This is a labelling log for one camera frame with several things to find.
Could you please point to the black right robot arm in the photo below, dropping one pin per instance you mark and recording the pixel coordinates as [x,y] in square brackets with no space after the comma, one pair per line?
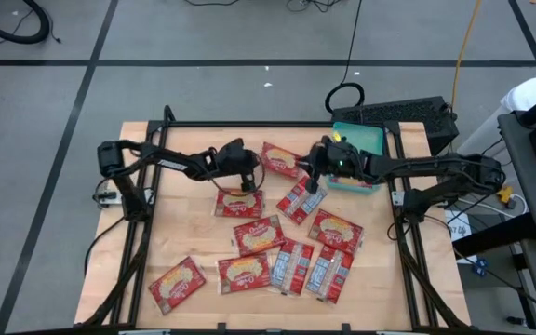
[459,167]

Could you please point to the blue connector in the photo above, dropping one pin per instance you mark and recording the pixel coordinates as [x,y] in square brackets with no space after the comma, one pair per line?
[480,266]

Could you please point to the gray desk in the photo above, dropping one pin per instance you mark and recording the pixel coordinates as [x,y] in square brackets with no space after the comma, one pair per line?
[528,195]

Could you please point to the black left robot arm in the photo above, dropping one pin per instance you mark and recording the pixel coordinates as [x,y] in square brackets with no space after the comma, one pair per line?
[170,164]

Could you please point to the white paper sheet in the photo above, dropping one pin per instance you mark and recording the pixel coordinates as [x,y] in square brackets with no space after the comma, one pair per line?
[459,230]

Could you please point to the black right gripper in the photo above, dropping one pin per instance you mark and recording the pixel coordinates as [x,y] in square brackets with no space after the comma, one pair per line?
[338,158]

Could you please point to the black aluminium table frame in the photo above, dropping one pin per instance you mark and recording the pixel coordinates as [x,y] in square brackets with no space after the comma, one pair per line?
[272,124]

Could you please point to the black computer tower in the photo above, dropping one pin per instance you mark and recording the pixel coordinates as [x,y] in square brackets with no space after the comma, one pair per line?
[393,116]

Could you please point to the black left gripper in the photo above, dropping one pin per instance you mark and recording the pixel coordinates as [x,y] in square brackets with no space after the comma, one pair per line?
[233,165]

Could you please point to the teal plastic basket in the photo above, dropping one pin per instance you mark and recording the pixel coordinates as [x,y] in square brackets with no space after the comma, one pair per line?
[365,137]

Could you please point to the red popcorn bag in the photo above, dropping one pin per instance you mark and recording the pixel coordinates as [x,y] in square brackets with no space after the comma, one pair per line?
[352,183]
[258,235]
[301,201]
[336,231]
[177,285]
[279,158]
[329,273]
[244,273]
[239,205]

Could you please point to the yellow plug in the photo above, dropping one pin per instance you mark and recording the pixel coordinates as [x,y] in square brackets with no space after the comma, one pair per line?
[505,193]

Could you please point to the white tower stand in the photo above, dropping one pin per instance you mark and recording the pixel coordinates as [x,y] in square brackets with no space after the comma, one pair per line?
[528,93]

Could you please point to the pile of clear-wrapped red packets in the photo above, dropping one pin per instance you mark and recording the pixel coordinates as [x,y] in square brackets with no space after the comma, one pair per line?
[292,266]

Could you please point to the silver arm base bracket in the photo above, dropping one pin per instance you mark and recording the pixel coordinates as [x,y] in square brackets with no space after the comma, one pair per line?
[398,197]
[109,197]

